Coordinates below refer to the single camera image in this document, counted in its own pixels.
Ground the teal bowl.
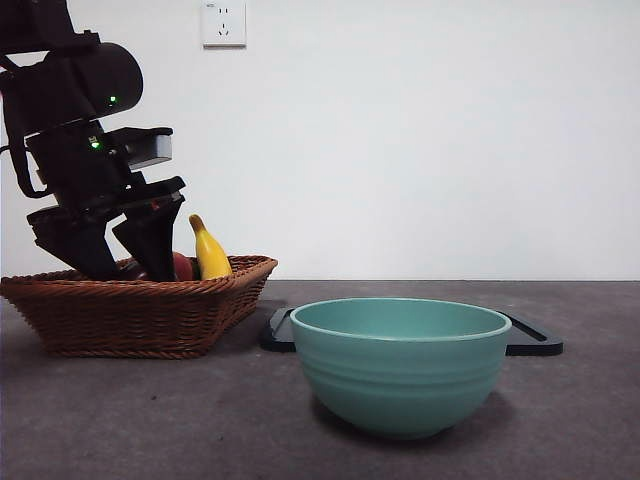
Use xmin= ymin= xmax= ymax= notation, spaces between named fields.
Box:
xmin=289 ymin=297 xmax=513 ymax=441

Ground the yellow banana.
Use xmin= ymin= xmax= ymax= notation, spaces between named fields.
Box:
xmin=188 ymin=213 xmax=234 ymax=281

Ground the brown wicker basket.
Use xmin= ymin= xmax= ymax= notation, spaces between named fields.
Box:
xmin=0 ymin=255 xmax=279 ymax=360

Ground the black rectangular tray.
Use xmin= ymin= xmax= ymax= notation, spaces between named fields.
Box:
xmin=258 ymin=306 xmax=565 ymax=357

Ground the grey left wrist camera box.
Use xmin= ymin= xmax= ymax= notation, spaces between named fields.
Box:
xmin=119 ymin=127 xmax=174 ymax=169

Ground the white wall socket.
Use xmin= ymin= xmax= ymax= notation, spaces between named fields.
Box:
xmin=202 ymin=1 xmax=248 ymax=50

